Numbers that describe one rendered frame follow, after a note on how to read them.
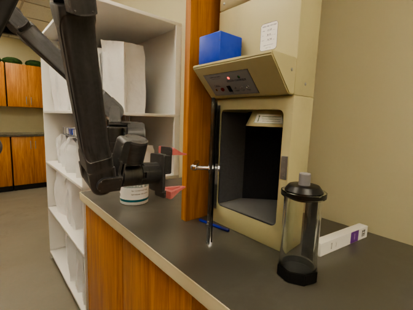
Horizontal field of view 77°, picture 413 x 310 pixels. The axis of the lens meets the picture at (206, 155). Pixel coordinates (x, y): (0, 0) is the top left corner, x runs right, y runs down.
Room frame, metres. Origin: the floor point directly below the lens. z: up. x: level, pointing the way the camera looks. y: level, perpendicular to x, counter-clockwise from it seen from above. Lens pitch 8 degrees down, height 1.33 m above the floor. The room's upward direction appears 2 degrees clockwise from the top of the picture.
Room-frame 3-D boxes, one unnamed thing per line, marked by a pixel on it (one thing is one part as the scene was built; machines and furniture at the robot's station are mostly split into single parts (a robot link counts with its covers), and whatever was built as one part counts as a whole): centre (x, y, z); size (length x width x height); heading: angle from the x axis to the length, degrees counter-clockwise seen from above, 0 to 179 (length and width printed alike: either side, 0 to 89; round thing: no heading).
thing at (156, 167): (0.68, 0.15, 1.19); 0.07 x 0.07 x 0.10; 44
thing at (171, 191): (0.73, 0.10, 1.15); 0.09 x 0.07 x 0.07; 134
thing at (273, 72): (0.83, -0.09, 1.46); 0.32 x 0.11 x 0.10; 41
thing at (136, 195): (1.19, 0.33, 1.02); 0.13 x 0.13 x 0.15
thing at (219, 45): (0.90, -0.03, 1.56); 0.10 x 0.10 x 0.09; 41
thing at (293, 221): (0.64, -0.25, 1.06); 0.11 x 0.11 x 0.21
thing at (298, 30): (0.95, -0.23, 1.33); 0.32 x 0.25 x 0.77; 41
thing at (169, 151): (0.73, 0.10, 1.22); 0.09 x 0.07 x 0.07; 134
